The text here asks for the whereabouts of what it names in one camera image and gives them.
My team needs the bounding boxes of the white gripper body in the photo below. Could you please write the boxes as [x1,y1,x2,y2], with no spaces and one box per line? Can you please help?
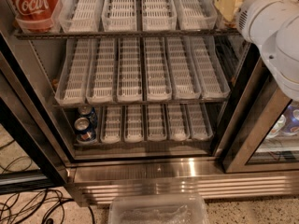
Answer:
[235,0,299,47]

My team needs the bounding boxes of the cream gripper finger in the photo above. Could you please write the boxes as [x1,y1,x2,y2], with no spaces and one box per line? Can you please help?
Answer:
[214,0,244,21]

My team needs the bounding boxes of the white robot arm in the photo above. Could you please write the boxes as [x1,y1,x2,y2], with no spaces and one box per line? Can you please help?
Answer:
[214,0,299,102]

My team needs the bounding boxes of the top shelf tray far right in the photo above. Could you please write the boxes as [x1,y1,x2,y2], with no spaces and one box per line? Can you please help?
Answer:
[211,0,236,28]

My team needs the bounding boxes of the white can behind right door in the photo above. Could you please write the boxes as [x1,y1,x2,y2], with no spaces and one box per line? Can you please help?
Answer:
[266,115,286,139]

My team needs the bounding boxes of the blue can behind right door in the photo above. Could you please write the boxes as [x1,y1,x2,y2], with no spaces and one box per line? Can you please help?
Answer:
[281,105,299,136]

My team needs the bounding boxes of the right glass fridge door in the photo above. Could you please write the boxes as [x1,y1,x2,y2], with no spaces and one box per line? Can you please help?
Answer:
[215,40,299,173]

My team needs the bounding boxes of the glass fridge door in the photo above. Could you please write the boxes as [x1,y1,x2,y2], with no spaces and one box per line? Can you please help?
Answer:
[0,35,67,195]
[215,40,299,173]

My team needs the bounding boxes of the rear blue Pepsi can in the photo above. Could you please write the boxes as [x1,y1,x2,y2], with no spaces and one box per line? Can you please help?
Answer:
[78,106,98,128]

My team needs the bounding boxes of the blue pepsi can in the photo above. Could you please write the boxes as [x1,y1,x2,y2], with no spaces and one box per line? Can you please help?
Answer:
[74,118,96,143]
[78,106,98,128]

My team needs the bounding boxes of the red Coca-Cola can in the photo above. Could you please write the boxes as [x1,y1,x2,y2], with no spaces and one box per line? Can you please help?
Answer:
[12,0,60,33]

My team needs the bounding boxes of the front blue Pepsi can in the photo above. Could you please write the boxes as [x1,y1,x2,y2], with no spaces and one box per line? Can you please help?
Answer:
[74,118,96,143]

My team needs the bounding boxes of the stainless steel fridge base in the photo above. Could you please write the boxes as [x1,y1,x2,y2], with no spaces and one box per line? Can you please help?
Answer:
[65,158,299,206]

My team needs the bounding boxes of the left glass fridge door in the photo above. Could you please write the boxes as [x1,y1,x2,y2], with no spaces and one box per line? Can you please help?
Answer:
[0,35,67,195]

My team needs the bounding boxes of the clear plastic bin on floor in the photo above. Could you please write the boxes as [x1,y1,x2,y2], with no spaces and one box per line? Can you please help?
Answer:
[108,193,210,224]

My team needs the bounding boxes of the black cables on floor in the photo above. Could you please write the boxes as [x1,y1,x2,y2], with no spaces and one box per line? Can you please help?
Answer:
[0,138,96,224]

